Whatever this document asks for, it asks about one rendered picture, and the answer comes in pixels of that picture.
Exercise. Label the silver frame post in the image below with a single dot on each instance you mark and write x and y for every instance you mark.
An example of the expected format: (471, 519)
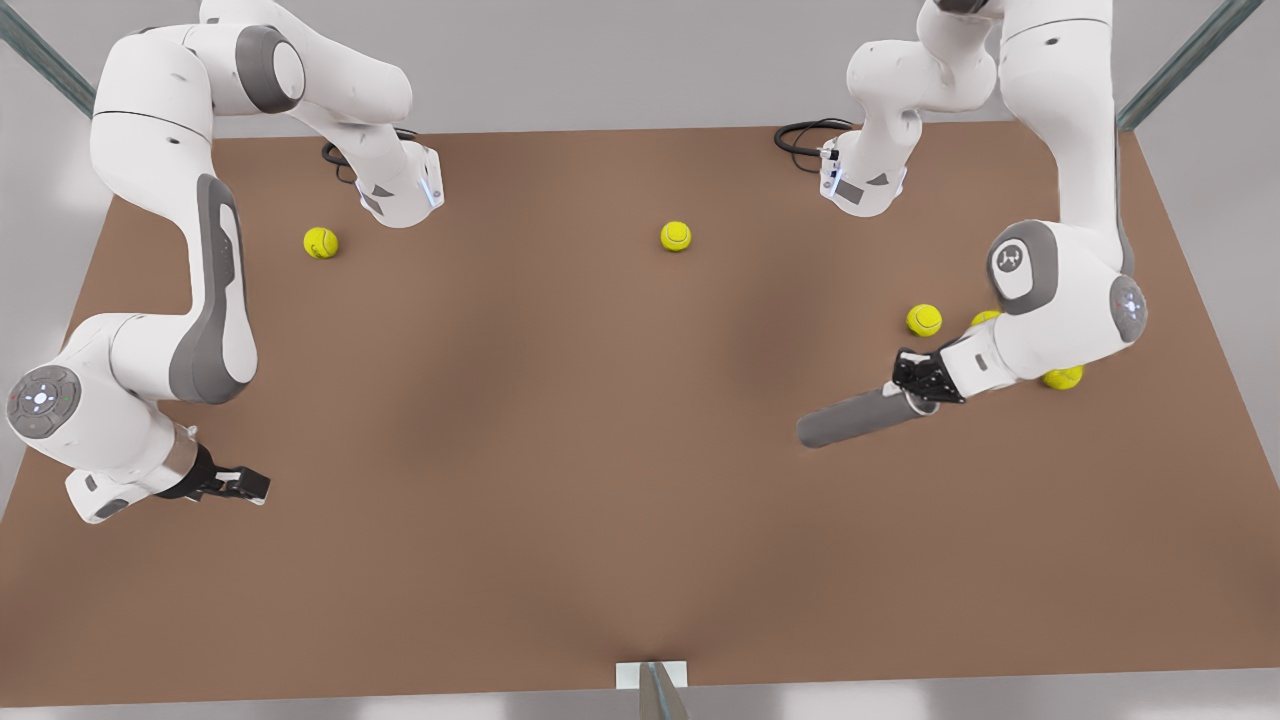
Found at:
(45, 55)
(655, 690)
(1185, 60)

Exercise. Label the yellow tennis ball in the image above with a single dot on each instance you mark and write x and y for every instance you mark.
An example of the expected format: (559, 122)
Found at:
(676, 236)
(321, 243)
(984, 317)
(1064, 377)
(924, 320)

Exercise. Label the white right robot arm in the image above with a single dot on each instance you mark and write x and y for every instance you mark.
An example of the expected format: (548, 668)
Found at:
(150, 130)

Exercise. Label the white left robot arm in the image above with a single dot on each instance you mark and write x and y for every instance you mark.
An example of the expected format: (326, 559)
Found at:
(1060, 100)

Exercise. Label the grey tennis tube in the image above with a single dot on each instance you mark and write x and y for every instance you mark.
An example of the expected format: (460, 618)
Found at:
(860, 415)

